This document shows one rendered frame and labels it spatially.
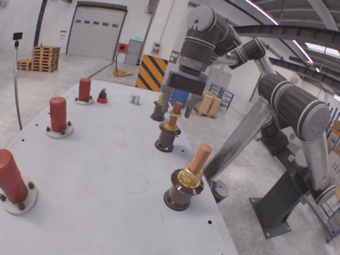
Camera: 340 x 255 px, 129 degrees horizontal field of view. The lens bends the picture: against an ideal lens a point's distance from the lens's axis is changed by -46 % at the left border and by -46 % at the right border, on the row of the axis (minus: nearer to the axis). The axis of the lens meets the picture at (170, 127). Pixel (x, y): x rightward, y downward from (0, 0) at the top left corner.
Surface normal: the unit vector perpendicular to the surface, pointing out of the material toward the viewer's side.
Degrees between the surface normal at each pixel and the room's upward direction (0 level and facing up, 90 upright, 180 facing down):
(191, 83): 90
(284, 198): 90
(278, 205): 90
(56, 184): 0
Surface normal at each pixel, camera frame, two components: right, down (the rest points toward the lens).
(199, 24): -0.70, 0.12
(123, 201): 0.30, -0.85
